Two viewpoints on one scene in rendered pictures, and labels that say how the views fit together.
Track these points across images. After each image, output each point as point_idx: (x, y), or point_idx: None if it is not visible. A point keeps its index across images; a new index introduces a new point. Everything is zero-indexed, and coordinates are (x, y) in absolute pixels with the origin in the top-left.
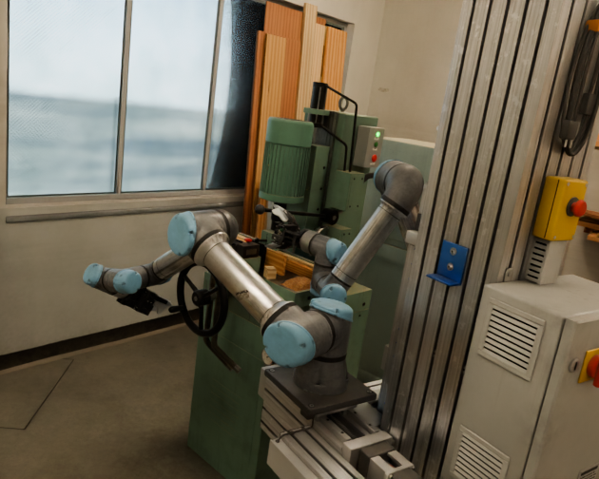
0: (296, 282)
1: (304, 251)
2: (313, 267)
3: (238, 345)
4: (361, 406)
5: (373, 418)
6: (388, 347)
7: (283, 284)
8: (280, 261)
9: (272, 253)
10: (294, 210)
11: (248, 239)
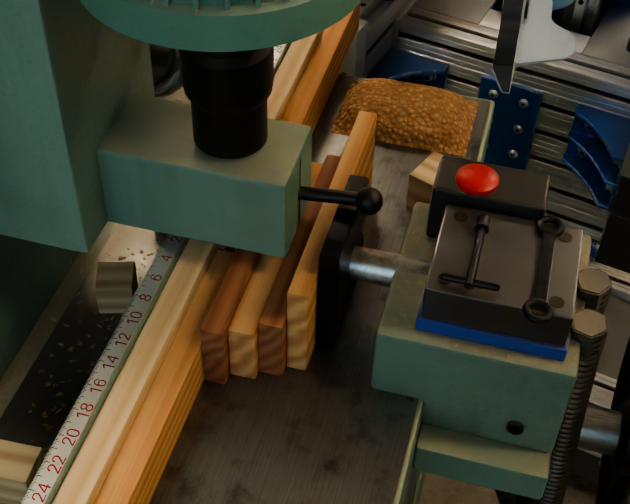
0: (452, 97)
1: None
2: (297, 78)
3: (414, 495)
4: (615, 38)
5: None
6: (363, 26)
7: (463, 142)
8: (369, 154)
9: (358, 170)
10: (101, 23)
11: (491, 168)
